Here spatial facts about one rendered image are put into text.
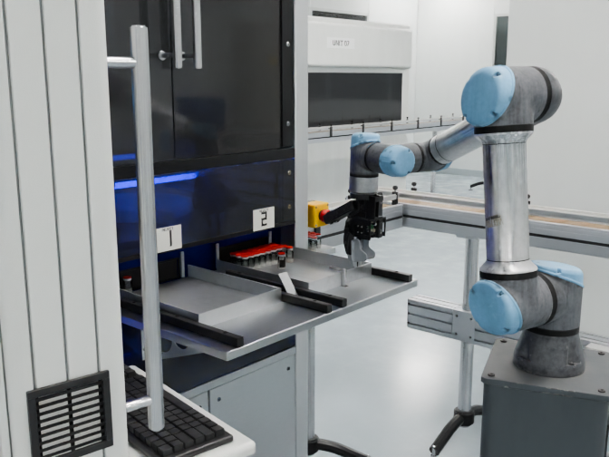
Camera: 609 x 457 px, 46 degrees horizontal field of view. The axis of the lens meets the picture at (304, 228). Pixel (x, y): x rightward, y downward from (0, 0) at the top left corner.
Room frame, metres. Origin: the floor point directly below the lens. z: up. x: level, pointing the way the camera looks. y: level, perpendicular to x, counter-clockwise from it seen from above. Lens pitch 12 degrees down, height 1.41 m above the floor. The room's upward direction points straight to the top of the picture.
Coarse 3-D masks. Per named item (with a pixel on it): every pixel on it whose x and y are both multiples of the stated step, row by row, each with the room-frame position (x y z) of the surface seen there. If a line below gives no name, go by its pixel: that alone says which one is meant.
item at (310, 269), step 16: (304, 256) 2.07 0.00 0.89; (320, 256) 2.03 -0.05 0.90; (336, 256) 1.99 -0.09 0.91; (224, 272) 1.92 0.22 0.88; (256, 272) 1.84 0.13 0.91; (272, 272) 1.93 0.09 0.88; (288, 272) 1.93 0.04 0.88; (304, 272) 1.93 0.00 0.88; (320, 272) 1.93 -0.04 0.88; (336, 272) 1.93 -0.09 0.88; (352, 272) 1.85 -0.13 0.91; (368, 272) 1.90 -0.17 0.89; (320, 288) 1.75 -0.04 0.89
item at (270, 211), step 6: (258, 210) 1.98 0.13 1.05; (264, 210) 2.00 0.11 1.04; (270, 210) 2.02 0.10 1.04; (258, 216) 1.98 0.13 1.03; (264, 216) 2.00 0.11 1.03; (270, 216) 2.02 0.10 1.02; (258, 222) 1.98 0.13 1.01; (264, 222) 2.00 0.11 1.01; (270, 222) 2.02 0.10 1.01; (258, 228) 1.98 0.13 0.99; (264, 228) 2.00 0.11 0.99
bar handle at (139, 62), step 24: (144, 48) 1.02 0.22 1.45; (144, 72) 1.02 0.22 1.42; (144, 96) 1.02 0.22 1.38; (144, 120) 1.02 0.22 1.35; (144, 144) 1.02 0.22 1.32; (144, 168) 1.02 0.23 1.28; (144, 192) 1.02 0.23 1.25; (144, 216) 1.02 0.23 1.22; (144, 240) 1.02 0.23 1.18; (144, 264) 1.02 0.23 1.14; (144, 288) 1.02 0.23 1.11; (144, 312) 1.02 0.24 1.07; (144, 336) 1.02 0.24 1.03
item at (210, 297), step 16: (192, 272) 1.88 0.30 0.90; (208, 272) 1.84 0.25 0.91; (160, 288) 1.78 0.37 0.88; (176, 288) 1.78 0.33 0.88; (192, 288) 1.78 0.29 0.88; (208, 288) 1.78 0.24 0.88; (224, 288) 1.78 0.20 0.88; (240, 288) 1.76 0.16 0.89; (256, 288) 1.72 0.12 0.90; (272, 288) 1.69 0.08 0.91; (160, 304) 1.56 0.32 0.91; (176, 304) 1.65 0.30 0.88; (192, 304) 1.65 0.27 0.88; (208, 304) 1.65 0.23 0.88; (224, 304) 1.65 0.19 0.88; (240, 304) 1.57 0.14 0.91; (256, 304) 1.61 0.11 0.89; (272, 304) 1.65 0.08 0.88; (208, 320) 1.50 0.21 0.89; (224, 320) 1.53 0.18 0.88
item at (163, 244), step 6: (162, 228) 1.73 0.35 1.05; (168, 228) 1.74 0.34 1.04; (174, 228) 1.76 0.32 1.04; (180, 228) 1.77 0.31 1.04; (162, 234) 1.73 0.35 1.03; (168, 234) 1.74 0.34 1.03; (174, 234) 1.76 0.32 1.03; (180, 234) 1.77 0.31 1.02; (162, 240) 1.73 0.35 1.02; (168, 240) 1.74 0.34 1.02; (174, 240) 1.76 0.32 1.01; (180, 240) 1.77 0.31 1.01; (162, 246) 1.73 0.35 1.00; (168, 246) 1.74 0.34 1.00; (174, 246) 1.76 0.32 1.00; (180, 246) 1.77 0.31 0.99
